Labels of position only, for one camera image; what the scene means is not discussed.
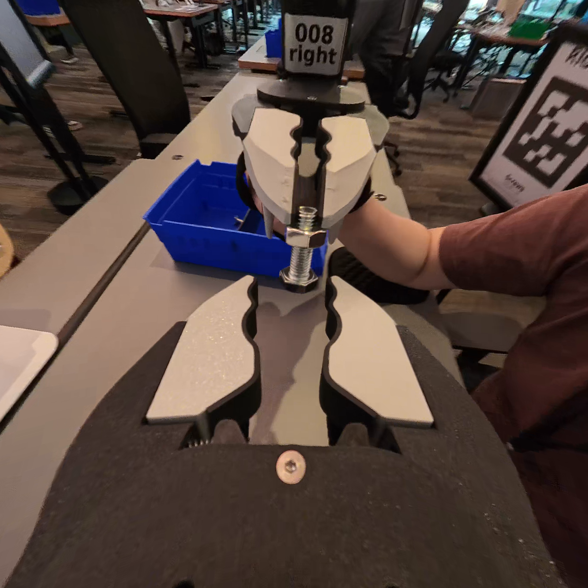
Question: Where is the black framed marker sign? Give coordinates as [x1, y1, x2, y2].
[468, 22, 588, 213]

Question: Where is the silver hex nut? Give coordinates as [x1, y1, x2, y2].
[284, 227, 328, 250]

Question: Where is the grey office chair seat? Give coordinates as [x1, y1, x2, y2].
[435, 289, 548, 355]

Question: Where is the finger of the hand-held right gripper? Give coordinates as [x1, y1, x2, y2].
[242, 108, 302, 239]
[318, 116, 377, 244]

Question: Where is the black framed easel board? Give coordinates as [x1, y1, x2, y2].
[0, 0, 116, 217]

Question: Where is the grey waste bin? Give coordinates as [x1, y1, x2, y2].
[470, 75, 527, 121]

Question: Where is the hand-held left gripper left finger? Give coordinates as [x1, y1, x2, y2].
[145, 276, 262, 445]

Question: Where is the instruction sheet on stand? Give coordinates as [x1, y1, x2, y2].
[0, 224, 60, 424]

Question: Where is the small blue storage bin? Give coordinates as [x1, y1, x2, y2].
[265, 17, 284, 59]
[15, 0, 61, 17]

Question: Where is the black office chair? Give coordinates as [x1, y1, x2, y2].
[395, 0, 470, 121]
[59, 0, 192, 160]

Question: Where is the person's right hand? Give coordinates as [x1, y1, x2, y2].
[339, 201, 397, 273]

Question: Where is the person's right forearm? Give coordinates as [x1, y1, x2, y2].
[386, 207, 447, 291]

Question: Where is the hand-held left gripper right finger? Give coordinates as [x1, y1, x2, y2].
[321, 276, 435, 445]

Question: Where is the blue plastic parts bin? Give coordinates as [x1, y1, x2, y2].
[143, 159, 330, 279]

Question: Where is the green storage bin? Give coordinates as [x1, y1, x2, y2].
[509, 17, 550, 40]

